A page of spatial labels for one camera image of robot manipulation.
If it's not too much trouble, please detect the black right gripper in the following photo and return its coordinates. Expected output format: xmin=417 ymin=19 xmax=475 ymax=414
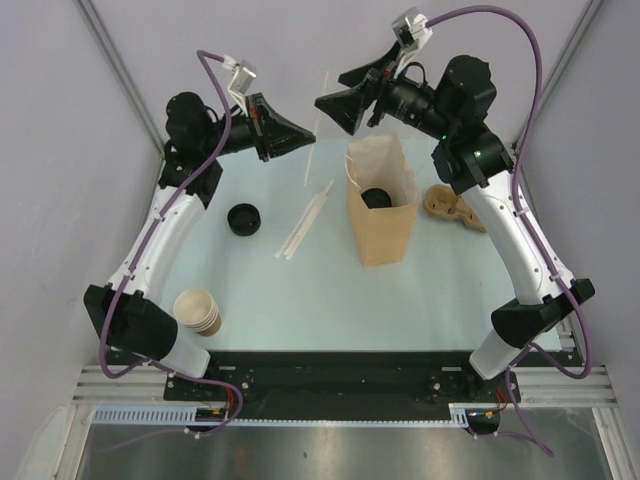
xmin=316 ymin=39 xmax=457 ymax=141

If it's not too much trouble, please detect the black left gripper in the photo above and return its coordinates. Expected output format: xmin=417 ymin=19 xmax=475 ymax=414
xmin=200 ymin=93 xmax=315 ymax=163

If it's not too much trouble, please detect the black plastic cup lid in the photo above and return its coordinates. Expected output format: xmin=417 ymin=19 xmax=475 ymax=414
xmin=361 ymin=188 xmax=393 ymax=209

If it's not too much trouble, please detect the brown paper takeout bag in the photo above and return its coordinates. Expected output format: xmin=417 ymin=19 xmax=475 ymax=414
xmin=345 ymin=134 xmax=422 ymax=267

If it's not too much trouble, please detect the stack of brown paper cups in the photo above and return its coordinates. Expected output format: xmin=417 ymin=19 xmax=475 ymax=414
xmin=173 ymin=289 xmax=222 ymax=336

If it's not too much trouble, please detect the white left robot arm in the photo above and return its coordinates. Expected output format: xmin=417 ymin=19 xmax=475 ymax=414
xmin=84 ymin=92 xmax=315 ymax=400

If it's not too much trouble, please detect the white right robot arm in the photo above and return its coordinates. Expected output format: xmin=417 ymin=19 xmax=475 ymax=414
xmin=315 ymin=46 xmax=595 ymax=401

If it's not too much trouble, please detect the stack of black cup lids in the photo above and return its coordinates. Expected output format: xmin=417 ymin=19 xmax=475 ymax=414
xmin=227 ymin=203 xmax=261 ymax=237

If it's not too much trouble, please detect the brown cardboard cup carrier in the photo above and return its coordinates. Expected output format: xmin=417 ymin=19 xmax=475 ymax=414
xmin=423 ymin=184 xmax=487 ymax=233

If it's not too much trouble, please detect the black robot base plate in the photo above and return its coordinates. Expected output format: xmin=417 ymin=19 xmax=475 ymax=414
xmin=162 ymin=351 xmax=520 ymax=422

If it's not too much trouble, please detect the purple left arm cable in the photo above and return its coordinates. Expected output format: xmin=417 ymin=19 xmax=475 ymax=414
xmin=94 ymin=49 xmax=245 ymax=452

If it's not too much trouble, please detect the left white cable duct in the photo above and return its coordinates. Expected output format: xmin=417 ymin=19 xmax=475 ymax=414
xmin=92 ymin=405 xmax=229 ymax=426

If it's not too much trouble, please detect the white cable duct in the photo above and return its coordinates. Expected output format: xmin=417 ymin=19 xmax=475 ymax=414
xmin=449 ymin=402 xmax=501 ymax=427
xmin=92 ymin=405 xmax=229 ymax=426

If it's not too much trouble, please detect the right white cable duct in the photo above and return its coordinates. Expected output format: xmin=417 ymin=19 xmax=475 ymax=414
xmin=449 ymin=402 xmax=501 ymax=427

